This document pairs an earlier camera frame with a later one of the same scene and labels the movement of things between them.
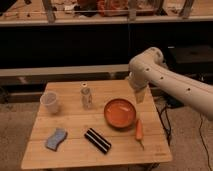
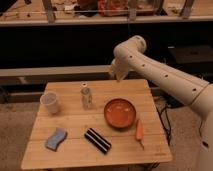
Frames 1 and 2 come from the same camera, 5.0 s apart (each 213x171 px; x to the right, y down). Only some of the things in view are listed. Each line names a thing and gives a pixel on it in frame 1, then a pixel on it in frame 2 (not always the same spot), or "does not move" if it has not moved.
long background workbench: x=17 y=13 does not move
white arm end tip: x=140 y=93 → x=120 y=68
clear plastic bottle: x=86 y=96 does not move
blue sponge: x=53 y=141 does not move
